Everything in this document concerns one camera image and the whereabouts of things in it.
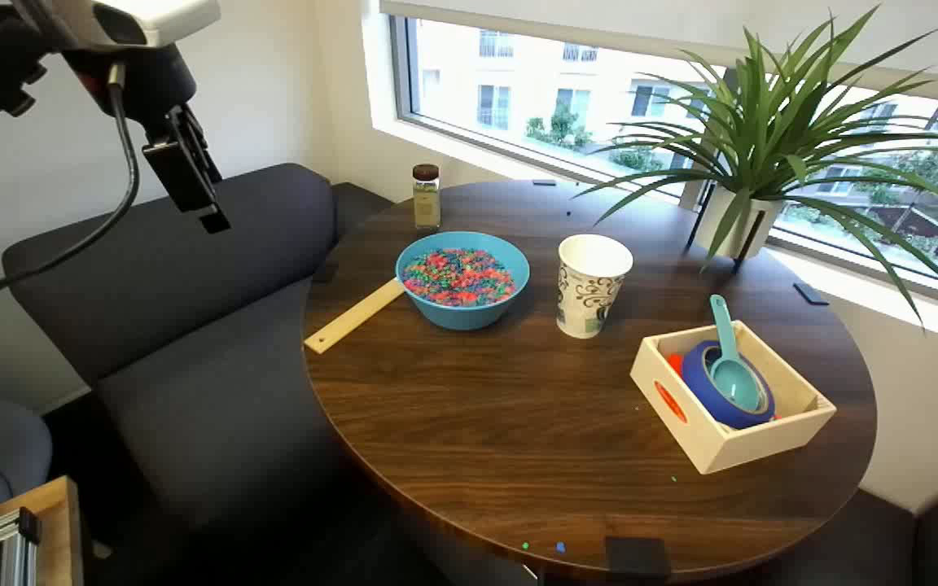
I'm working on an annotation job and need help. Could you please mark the round dark wooden table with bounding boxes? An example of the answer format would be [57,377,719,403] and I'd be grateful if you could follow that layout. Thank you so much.
[306,182,876,582]

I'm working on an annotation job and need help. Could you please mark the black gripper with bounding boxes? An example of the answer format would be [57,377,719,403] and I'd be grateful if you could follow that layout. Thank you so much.
[143,103,230,233]

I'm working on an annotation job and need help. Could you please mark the green potted plant white pot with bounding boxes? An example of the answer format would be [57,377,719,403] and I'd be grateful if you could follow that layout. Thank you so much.
[586,10,938,317]

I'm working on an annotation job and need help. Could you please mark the dark grey sofa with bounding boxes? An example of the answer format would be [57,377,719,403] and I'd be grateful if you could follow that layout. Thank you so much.
[2,163,386,586]

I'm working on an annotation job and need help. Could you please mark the blue measuring cup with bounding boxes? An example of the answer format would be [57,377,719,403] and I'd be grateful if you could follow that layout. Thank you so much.
[681,340,776,429]

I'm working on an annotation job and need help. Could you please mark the white wooden tray box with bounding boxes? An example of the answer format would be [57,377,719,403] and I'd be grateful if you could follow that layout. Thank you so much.
[629,319,837,474]

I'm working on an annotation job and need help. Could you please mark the blue bowl with colourful beads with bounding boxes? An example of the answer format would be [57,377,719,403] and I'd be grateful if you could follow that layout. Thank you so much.
[394,231,531,333]

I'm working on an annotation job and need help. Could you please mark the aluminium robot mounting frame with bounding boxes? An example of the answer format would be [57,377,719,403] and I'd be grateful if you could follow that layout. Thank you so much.
[0,480,85,586]

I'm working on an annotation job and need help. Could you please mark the teal measuring scoop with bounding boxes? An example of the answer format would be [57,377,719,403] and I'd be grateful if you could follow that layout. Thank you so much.
[706,293,766,412]

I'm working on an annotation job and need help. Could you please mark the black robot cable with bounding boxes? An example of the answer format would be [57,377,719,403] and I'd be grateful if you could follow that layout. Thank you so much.
[0,61,143,322]

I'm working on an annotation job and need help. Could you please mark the spice jar with brown lid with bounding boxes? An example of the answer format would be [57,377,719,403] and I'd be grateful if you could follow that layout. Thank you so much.
[414,163,442,231]

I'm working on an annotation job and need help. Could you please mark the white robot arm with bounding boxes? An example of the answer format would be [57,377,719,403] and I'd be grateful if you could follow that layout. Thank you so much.
[0,0,228,233]

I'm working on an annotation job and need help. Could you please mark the wooden ruler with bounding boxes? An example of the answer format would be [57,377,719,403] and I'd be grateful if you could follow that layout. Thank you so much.
[304,277,402,354]

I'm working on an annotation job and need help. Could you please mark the white patterned paper cup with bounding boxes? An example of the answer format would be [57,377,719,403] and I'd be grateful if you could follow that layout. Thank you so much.
[556,233,636,340]

